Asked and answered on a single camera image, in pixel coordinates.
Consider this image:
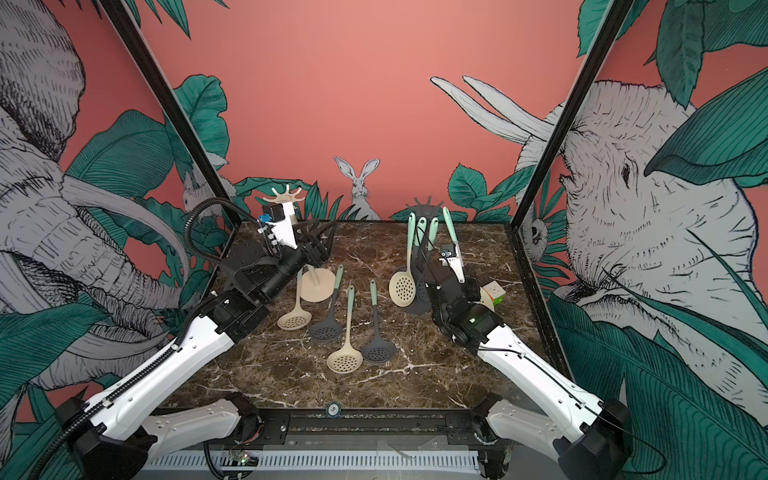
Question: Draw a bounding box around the beige skimmer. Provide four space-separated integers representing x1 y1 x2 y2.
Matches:
389 212 416 308
442 207 459 245
277 271 312 331
326 285 363 374

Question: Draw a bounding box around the grey skimmer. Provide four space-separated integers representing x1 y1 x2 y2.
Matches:
308 265 344 342
362 280 396 364
412 217 428 303
423 217 439 252

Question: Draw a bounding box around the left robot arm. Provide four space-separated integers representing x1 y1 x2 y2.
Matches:
23 197 337 479

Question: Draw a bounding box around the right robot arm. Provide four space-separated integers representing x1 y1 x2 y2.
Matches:
425 261 643 479

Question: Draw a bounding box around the beige utensil rack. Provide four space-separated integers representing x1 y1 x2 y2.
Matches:
265 184 336 303

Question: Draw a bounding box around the colourful puzzle cube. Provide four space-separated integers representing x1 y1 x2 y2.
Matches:
482 280 506 305

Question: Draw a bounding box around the round front knob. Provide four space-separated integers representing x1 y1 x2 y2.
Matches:
326 402 341 418

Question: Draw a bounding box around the white vent strip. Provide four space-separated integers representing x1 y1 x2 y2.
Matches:
140 449 481 472

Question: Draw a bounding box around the small circuit board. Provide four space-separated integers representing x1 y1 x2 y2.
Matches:
222 451 259 469

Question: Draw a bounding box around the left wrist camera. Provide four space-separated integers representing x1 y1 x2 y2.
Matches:
259 201 298 249

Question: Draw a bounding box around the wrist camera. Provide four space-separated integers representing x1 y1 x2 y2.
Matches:
440 244 465 284
259 201 298 249

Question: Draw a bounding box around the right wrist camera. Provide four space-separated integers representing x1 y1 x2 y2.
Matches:
440 244 465 284

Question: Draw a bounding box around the left black frame post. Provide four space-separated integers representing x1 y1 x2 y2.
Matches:
98 0 229 198

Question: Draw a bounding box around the black frame post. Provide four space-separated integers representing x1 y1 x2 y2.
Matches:
98 0 229 198
511 0 633 231

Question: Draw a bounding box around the black front rail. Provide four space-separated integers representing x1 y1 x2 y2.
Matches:
224 408 491 446

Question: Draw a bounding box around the right black frame post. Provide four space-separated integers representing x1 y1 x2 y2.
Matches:
511 0 633 231

